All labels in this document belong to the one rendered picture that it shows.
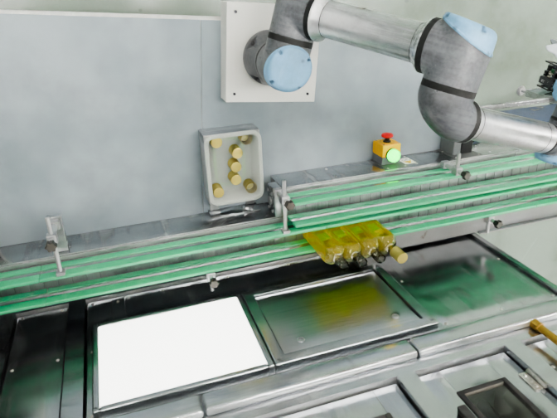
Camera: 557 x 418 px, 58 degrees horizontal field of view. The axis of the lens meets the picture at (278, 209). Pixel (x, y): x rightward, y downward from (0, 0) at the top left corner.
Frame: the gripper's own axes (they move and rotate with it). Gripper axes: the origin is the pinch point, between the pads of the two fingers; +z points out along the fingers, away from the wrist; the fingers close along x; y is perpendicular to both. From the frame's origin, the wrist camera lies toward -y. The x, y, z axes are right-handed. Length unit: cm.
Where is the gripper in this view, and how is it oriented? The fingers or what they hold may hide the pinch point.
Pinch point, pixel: (543, 65)
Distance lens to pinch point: 174.3
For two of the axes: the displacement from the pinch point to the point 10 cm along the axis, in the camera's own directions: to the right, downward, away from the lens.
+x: -1.0, 8.6, 5.1
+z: -1.9, -5.2, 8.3
